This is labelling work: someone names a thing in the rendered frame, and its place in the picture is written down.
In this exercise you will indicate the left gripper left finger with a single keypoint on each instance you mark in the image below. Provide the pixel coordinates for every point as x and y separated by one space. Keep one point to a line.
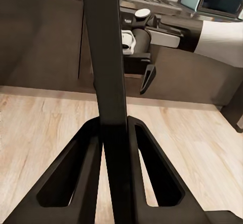
67 191

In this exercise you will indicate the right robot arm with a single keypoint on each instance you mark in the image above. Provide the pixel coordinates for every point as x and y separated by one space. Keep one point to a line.
219 40

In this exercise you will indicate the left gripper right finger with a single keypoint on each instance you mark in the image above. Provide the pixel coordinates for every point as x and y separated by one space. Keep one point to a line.
176 203

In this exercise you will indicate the poster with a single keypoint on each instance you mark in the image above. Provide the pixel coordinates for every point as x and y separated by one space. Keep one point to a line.
106 48

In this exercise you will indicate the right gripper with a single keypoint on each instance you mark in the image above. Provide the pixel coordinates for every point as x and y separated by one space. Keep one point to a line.
140 62

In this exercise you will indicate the oven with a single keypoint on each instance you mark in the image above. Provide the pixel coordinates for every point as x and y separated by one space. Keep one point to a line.
86 69

